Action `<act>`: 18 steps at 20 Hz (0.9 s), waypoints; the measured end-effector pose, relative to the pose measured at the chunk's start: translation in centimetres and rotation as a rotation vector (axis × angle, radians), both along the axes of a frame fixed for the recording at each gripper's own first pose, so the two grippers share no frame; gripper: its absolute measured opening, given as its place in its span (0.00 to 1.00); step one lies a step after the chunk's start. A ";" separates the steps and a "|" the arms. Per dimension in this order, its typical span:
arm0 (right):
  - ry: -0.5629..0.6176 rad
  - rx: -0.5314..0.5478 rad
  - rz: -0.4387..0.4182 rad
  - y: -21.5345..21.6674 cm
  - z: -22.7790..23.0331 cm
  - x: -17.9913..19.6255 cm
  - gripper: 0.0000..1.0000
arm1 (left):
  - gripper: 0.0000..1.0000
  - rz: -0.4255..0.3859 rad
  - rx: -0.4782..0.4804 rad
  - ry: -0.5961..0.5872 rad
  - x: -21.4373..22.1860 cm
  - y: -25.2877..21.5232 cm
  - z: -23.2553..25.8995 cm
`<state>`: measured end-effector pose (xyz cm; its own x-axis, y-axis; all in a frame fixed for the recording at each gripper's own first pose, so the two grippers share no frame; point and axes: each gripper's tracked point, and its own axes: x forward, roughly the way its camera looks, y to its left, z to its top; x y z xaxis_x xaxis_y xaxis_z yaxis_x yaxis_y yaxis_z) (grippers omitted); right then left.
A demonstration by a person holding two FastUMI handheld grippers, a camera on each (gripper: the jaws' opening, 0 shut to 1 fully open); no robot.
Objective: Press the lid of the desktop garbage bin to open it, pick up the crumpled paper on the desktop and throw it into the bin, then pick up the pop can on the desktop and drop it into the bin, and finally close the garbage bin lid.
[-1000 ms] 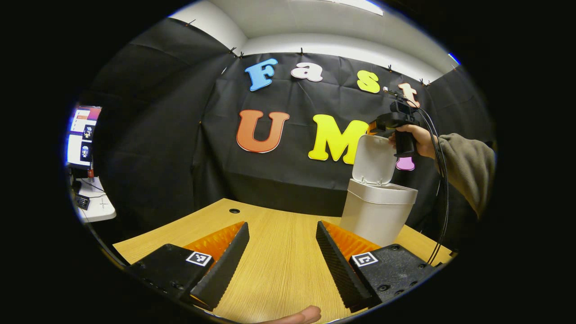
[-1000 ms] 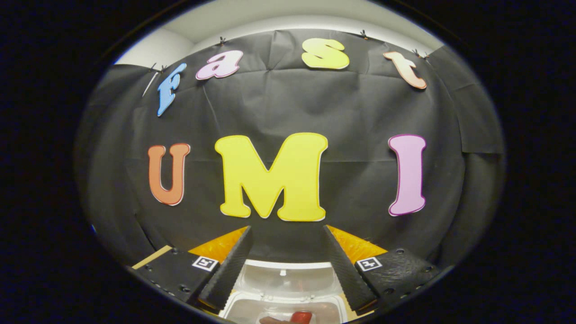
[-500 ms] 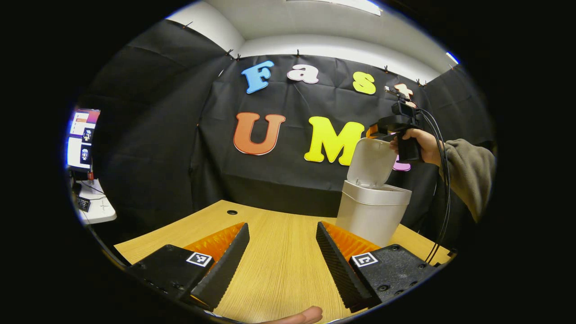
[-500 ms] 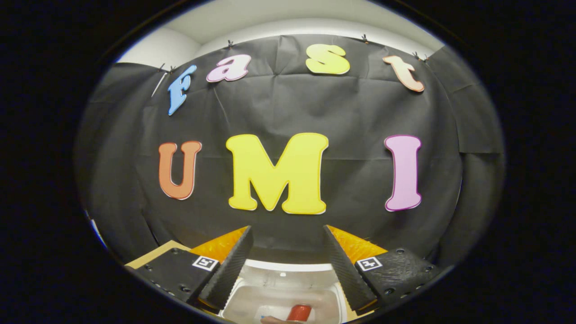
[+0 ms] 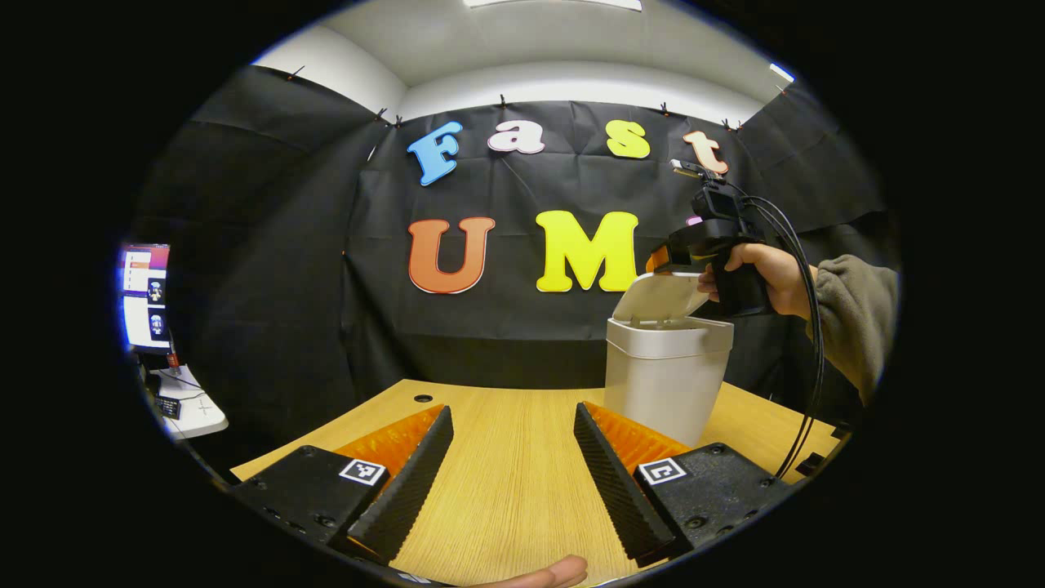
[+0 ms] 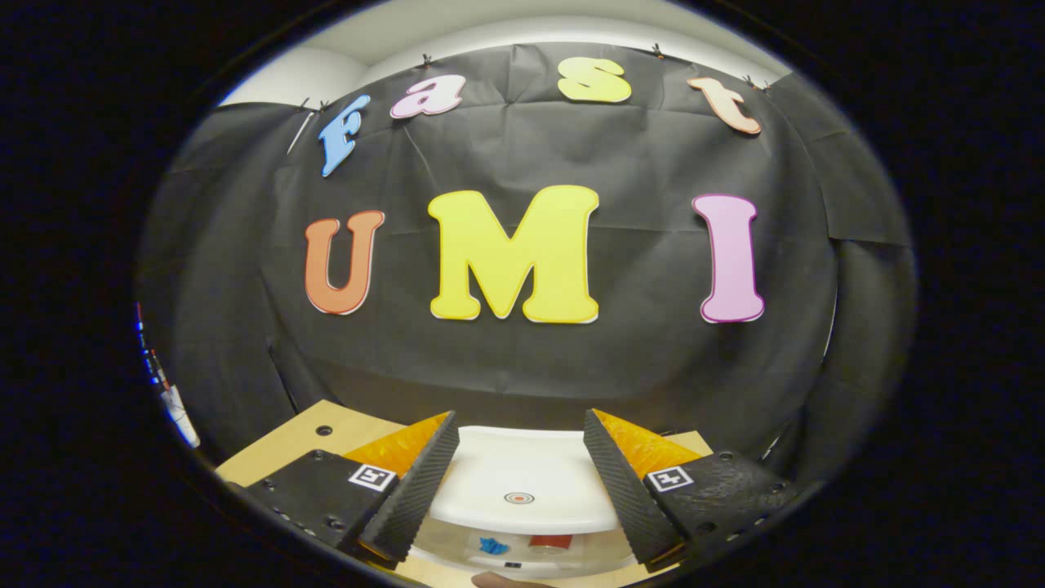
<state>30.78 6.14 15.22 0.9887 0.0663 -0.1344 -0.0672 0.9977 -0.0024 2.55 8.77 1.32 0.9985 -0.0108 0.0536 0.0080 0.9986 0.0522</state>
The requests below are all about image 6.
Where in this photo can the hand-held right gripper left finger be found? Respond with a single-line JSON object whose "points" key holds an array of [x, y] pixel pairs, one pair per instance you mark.
{"points": [[416, 490]]}

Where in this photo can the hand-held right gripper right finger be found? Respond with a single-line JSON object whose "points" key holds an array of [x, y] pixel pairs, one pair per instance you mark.
{"points": [[620, 490]]}

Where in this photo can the red pop can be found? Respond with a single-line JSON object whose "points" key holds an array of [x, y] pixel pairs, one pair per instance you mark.
{"points": [[549, 542]]}

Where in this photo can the blue paper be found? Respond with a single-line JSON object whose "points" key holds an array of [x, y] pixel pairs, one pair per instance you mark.
{"points": [[493, 545]]}

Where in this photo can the white desktop garbage bin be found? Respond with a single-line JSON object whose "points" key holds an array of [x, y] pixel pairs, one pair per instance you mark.
{"points": [[522, 465]]}

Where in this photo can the wooden desktop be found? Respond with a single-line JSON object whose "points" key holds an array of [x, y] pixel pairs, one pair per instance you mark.
{"points": [[286, 449]]}

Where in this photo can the black backdrop cloth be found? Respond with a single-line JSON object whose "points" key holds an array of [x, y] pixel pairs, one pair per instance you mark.
{"points": [[653, 367]]}

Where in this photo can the white side table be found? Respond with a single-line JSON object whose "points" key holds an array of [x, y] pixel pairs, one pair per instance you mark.
{"points": [[181, 420]]}

